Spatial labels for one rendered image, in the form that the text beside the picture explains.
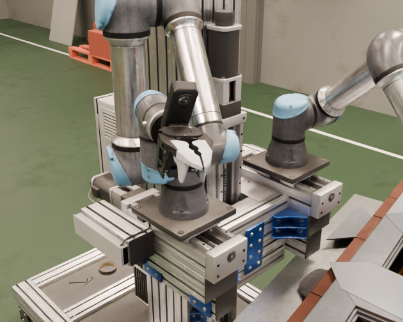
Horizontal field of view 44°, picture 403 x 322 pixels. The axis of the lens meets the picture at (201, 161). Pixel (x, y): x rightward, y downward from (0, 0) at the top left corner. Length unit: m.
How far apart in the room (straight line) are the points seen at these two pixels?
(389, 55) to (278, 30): 5.01
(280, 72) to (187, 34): 5.29
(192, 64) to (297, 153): 0.70
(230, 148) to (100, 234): 0.61
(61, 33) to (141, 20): 8.30
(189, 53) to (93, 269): 1.70
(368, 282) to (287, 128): 0.55
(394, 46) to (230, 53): 0.45
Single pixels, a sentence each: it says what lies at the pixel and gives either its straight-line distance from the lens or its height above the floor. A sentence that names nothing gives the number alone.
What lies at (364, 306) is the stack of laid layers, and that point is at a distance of 1.49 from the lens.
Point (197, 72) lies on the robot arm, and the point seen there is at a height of 1.49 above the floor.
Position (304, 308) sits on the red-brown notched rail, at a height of 0.83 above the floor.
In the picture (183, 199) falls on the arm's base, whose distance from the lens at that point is 1.40.
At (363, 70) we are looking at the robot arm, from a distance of 1.64.
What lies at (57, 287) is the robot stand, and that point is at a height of 0.21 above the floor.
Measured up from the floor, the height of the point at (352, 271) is 0.85.
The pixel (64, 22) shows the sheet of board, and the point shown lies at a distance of 9.46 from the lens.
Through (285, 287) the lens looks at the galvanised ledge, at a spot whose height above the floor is 0.68.
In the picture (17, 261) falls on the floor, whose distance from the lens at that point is 3.22.
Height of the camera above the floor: 1.78
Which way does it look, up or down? 24 degrees down
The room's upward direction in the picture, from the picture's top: straight up
